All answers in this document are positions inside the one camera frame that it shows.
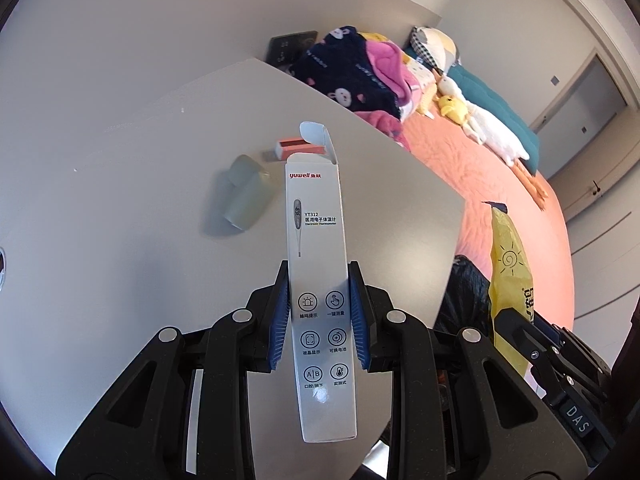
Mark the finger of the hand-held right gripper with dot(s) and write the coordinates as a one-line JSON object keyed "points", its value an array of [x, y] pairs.
{"points": [[525, 340], [554, 337]]}

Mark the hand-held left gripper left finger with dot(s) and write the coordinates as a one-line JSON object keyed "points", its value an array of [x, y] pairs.
{"points": [[280, 310]]}

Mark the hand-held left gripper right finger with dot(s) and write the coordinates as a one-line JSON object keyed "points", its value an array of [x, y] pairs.
{"points": [[357, 310]]}

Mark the black trash bag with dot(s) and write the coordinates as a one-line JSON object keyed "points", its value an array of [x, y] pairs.
{"points": [[465, 290]]}

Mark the white cardboard thermometer box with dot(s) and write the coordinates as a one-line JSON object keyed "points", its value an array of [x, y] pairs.
{"points": [[320, 240]]}

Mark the yellow snack packet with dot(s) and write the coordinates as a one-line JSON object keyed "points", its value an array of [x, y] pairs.
{"points": [[510, 260]]}

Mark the small translucent plastic bottle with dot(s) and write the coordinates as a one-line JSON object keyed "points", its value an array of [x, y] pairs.
{"points": [[247, 195]]}

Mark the pink sanding block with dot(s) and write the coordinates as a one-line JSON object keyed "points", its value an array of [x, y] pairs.
{"points": [[300, 147]]}

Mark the pink bed cover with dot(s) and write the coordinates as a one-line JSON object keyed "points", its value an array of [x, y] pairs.
{"points": [[480, 180]]}

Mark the white goose plush toy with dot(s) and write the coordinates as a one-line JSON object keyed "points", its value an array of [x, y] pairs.
{"points": [[495, 135]]}

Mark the yellow duck plush toy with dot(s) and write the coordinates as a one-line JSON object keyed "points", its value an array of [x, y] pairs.
{"points": [[452, 107]]}

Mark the teal cushion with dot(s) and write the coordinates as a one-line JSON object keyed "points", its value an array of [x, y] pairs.
{"points": [[500, 105]]}

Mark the navy printed fleece blanket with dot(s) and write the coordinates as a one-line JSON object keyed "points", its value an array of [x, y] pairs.
{"points": [[345, 70]]}

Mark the pink fleece blanket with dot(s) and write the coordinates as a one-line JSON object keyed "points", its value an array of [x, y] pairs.
{"points": [[385, 57]]}

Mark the checkered patchwork pillow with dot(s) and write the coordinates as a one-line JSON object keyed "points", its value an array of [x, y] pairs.
{"points": [[435, 42]]}

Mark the round metal object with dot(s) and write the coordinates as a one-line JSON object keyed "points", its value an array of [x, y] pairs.
{"points": [[2, 267]]}

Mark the black wall switch panel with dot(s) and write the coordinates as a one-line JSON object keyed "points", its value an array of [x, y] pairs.
{"points": [[290, 47]]}

